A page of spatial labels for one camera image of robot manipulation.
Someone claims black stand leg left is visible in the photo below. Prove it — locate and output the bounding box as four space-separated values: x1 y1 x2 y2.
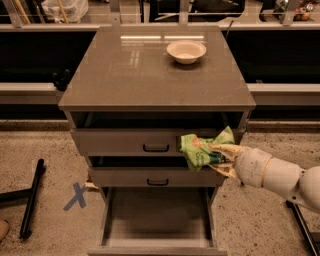
0 159 46 240

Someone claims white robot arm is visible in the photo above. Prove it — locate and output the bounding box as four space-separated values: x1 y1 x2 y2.
212 144 320 212

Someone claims green rice chip bag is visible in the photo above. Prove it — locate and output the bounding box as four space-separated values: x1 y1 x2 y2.
178 126 235 176

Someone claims grey drawer cabinet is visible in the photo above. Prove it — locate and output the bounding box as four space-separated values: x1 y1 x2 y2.
58 25 257 188

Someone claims brown shoe tip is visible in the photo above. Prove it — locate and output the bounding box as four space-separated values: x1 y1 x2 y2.
0 219 10 241

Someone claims bottom grey drawer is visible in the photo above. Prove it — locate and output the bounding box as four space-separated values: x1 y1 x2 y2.
87 187 227 256

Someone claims middle grey drawer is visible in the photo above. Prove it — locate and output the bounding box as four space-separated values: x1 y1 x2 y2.
89 156 225 187

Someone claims white bowl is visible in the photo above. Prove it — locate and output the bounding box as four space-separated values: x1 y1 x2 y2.
166 40 206 65

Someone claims blue tape cross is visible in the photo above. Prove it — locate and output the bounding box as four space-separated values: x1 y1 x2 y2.
63 182 87 211

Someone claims black stand leg right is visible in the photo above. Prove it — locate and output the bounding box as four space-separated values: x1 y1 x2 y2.
286 201 320 256

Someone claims grey drawer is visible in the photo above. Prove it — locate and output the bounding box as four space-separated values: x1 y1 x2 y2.
71 112 244 156
89 156 225 187
87 187 227 256

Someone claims top grey drawer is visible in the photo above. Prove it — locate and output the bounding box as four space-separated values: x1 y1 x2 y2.
71 112 244 156

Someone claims black stand leg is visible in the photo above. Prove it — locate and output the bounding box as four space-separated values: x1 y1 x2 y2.
0 159 46 240
286 201 320 256

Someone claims black clamp on rail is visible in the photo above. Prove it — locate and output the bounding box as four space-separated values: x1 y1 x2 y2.
53 69 71 91

